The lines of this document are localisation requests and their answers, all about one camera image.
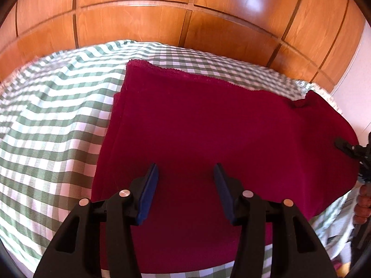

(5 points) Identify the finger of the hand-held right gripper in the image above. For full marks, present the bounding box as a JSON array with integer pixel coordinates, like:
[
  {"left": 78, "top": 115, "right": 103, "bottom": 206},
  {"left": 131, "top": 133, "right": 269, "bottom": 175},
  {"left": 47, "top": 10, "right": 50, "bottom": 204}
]
[{"left": 334, "top": 133, "right": 371, "bottom": 167}]

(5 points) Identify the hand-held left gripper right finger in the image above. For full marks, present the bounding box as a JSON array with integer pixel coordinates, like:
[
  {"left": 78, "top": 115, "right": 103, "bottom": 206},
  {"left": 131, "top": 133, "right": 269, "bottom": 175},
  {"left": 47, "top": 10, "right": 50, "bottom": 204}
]
[{"left": 213, "top": 164, "right": 338, "bottom": 278}]

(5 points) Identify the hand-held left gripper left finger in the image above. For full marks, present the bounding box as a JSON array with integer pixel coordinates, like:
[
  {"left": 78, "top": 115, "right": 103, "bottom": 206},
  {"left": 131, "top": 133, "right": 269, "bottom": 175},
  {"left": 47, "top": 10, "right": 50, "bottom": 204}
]
[{"left": 33, "top": 163, "right": 159, "bottom": 278}]

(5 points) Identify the dark red fleece cloth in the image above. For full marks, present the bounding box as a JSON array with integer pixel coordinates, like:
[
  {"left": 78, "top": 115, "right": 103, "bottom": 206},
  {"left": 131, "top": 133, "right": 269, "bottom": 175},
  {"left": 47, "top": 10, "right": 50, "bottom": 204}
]
[{"left": 91, "top": 59, "right": 360, "bottom": 274}]

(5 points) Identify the person's right hand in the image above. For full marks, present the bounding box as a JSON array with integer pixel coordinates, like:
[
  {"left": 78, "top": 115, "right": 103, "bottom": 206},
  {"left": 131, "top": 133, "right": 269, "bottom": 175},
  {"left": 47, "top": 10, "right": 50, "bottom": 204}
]
[{"left": 353, "top": 184, "right": 371, "bottom": 227}]

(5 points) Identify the green white checked bedsheet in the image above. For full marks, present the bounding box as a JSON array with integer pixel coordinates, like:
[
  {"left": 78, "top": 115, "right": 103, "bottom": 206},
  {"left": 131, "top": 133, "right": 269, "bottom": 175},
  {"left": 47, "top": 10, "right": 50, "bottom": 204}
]
[{"left": 0, "top": 41, "right": 357, "bottom": 278}]

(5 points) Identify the wooden panelled wardrobe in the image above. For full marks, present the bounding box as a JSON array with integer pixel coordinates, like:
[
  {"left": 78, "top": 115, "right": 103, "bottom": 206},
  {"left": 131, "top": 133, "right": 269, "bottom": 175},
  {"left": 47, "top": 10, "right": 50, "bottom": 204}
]
[{"left": 0, "top": 0, "right": 367, "bottom": 93}]

